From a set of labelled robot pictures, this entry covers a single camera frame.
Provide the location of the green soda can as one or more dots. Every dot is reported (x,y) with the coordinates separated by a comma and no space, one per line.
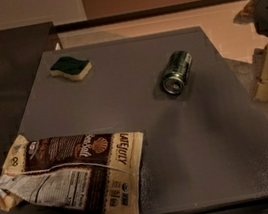
(176,74)

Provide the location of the green and yellow sponge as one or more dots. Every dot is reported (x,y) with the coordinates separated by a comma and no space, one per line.
(71,68)

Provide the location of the brown chips bag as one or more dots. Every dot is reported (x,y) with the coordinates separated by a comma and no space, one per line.
(91,173)

